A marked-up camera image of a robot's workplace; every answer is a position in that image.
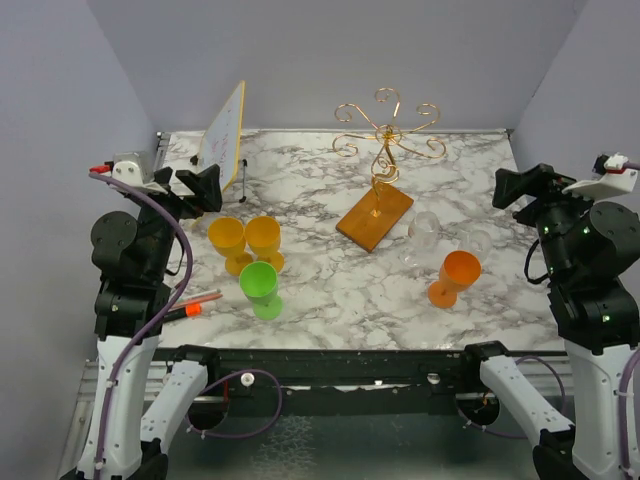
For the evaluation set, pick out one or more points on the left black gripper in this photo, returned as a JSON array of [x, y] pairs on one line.
[[206, 185]]

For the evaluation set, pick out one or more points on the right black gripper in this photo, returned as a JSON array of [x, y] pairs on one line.
[[510, 184]]

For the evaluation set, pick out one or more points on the clear wine glass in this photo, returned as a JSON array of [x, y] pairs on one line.
[[422, 234], [478, 243]]

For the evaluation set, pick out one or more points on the orange plastic goblet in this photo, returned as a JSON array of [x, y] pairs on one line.
[[459, 271]]

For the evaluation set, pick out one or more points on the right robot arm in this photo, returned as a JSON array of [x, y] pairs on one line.
[[588, 240]]

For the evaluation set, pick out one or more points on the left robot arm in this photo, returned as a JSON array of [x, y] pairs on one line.
[[145, 263]]

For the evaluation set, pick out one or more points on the small whiteboard on easel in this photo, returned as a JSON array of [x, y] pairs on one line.
[[220, 144]]

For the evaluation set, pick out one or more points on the yellow plastic goblet left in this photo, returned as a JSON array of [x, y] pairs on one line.
[[227, 236]]

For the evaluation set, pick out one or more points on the yellow plastic goblet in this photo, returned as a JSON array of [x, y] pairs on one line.
[[263, 236], [227, 236]]

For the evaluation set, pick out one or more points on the yellow plastic goblet right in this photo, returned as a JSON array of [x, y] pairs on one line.
[[263, 236]]

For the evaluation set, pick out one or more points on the green plastic goblet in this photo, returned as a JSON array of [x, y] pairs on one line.
[[259, 283]]

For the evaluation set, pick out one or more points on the black orange marker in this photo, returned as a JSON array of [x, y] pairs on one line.
[[183, 312]]

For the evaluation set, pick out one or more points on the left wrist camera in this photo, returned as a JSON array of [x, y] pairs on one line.
[[133, 169]]

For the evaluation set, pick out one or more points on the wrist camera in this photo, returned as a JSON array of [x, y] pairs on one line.
[[614, 175], [133, 169]]

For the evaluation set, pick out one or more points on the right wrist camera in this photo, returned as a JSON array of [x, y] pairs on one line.
[[614, 175]]

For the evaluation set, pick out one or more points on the gold wire glass rack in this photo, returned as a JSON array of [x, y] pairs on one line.
[[379, 210]]

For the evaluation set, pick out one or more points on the black mounting rail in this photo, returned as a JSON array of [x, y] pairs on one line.
[[335, 382]]

